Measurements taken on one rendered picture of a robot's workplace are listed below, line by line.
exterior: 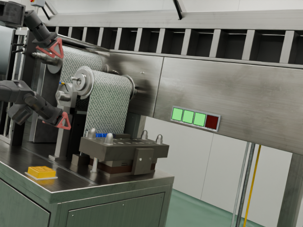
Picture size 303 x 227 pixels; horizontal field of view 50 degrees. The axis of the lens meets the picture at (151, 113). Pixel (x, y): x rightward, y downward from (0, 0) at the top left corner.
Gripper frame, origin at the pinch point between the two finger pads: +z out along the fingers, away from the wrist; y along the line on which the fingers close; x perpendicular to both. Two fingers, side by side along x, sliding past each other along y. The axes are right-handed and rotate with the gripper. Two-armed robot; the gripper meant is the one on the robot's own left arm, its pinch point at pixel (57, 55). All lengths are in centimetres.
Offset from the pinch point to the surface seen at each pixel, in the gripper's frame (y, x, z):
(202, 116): 45, 17, 44
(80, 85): 2.7, -0.8, 15.5
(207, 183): -72, 99, 281
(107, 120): 7.6, -1.9, 35.5
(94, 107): 7.7, -3.6, 25.4
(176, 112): 31, 17, 45
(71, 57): -15.8, 12.9, 12.5
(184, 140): -116, 133, 253
